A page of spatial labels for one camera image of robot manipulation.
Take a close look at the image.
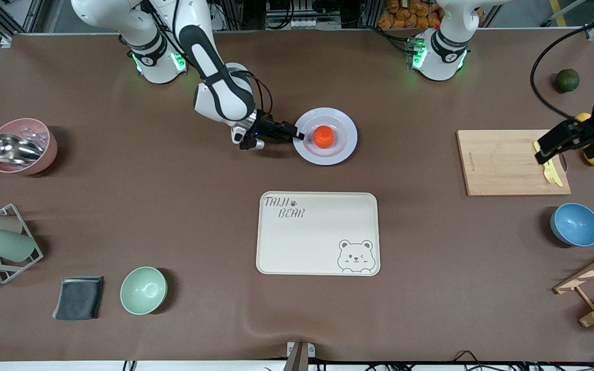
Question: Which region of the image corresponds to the orange mandarin fruit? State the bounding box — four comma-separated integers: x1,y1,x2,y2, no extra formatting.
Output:
312,125,335,148

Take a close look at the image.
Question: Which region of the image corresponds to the white round plate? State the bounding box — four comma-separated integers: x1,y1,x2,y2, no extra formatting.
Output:
292,107,358,166

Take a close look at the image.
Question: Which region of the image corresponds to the yellow plastic fork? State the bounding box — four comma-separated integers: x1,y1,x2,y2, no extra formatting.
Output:
533,141,556,184

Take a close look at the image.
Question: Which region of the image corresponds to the dark green lime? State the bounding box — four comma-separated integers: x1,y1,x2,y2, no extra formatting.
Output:
555,69,580,93

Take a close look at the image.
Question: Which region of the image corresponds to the wooden cutting board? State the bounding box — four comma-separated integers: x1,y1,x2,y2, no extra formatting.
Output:
456,129,571,197

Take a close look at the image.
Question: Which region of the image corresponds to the blue bowl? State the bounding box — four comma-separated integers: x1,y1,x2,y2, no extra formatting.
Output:
550,203,594,247

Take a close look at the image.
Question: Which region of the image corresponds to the white power strip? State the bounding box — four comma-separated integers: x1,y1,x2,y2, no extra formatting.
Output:
291,17,329,29

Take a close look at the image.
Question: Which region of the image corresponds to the beige tray with bear print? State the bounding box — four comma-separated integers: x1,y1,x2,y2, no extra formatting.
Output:
256,192,381,277

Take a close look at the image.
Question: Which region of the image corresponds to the brown table cover mat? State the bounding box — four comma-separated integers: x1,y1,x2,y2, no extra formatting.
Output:
0,28,594,362

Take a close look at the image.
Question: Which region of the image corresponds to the wooden drying rack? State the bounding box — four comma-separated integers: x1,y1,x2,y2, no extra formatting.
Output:
554,242,594,328

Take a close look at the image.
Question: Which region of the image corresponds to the pile of orange bread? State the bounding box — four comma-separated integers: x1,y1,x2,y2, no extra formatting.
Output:
378,0,444,30

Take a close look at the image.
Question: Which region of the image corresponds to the pale green bowl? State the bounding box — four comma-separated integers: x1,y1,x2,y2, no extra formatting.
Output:
120,266,168,315

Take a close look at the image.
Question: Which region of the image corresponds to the pink bowl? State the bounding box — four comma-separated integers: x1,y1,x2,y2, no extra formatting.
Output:
0,118,58,176

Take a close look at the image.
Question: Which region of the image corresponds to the dark grey folded cloth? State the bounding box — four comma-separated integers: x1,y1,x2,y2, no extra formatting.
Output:
53,276,104,321

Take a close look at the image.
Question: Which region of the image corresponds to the metal scoop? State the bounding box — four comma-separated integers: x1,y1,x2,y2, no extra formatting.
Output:
0,133,45,165

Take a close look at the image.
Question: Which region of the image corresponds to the pale green cup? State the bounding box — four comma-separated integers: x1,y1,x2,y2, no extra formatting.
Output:
0,229,36,262

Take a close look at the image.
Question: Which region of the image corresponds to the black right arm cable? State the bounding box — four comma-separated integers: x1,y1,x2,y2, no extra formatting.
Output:
243,71,275,124

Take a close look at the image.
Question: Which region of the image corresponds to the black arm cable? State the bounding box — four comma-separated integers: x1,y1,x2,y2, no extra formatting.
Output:
243,71,275,124
530,18,594,120

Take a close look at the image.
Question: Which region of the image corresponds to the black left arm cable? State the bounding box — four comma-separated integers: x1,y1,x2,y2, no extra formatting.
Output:
530,18,594,120

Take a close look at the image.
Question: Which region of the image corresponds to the grey wire cup rack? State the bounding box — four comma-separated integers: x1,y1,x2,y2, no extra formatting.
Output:
0,204,44,284

